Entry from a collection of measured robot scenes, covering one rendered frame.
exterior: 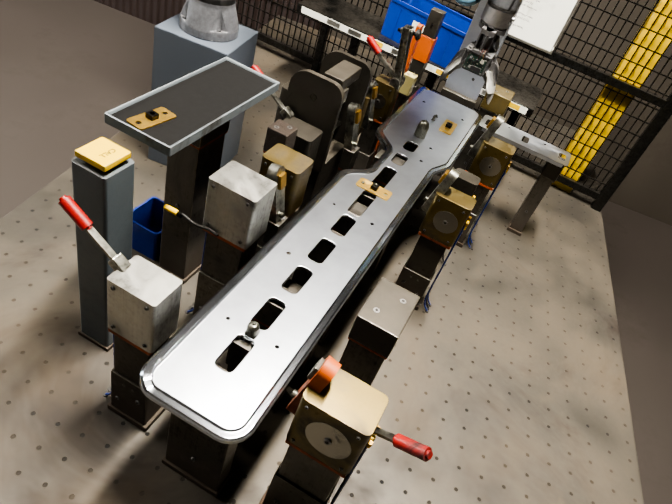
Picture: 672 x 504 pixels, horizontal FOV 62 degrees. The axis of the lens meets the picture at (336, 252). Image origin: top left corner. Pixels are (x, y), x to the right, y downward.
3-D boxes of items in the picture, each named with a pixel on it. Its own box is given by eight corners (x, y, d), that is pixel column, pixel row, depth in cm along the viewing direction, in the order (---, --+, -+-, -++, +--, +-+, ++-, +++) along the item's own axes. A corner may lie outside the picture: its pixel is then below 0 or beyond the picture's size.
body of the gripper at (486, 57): (455, 68, 146) (475, 23, 139) (464, 59, 153) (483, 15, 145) (482, 80, 145) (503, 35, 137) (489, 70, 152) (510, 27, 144)
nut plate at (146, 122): (140, 131, 95) (140, 125, 94) (125, 120, 96) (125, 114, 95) (177, 117, 101) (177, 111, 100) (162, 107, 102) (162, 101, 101)
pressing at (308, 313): (254, 465, 76) (256, 459, 75) (121, 381, 80) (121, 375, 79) (484, 117, 178) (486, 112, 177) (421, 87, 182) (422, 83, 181)
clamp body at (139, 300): (144, 434, 105) (153, 308, 81) (94, 402, 107) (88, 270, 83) (169, 406, 110) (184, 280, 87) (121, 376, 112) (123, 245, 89)
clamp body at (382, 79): (360, 187, 184) (395, 89, 161) (334, 173, 185) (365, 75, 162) (367, 178, 189) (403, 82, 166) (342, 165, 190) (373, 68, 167)
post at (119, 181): (107, 352, 115) (105, 181, 87) (78, 334, 116) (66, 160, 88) (132, 329, 121) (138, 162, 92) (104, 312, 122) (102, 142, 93)
